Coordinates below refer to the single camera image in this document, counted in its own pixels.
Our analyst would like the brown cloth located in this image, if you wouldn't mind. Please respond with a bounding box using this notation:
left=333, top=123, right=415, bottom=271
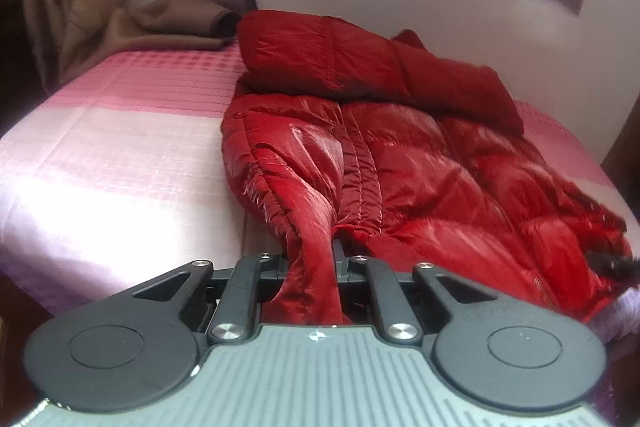
left=59, top=0, right=259, bottom=80

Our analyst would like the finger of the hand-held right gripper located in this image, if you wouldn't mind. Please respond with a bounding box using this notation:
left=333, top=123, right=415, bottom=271
left=589, top=251, right=640, bottom=279

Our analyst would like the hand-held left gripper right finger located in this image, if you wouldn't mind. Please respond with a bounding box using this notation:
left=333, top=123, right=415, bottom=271
left=331, top=237, right=501, bottom=344

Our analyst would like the red puffer jacket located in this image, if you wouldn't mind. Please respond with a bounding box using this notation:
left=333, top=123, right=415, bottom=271
left=220, top=9, right=635, bottom=327

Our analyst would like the pink checked bed cover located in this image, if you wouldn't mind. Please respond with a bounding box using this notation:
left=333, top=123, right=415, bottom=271
left=0, top=41, right=640, bottom=344

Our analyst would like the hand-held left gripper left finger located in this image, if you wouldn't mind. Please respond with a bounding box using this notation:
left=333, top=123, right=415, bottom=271
left=129, top=252, right=291, bottom=343

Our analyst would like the brown wooden frame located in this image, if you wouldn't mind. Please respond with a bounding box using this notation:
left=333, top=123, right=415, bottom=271
left=601, top=94, right=640, bottom=190

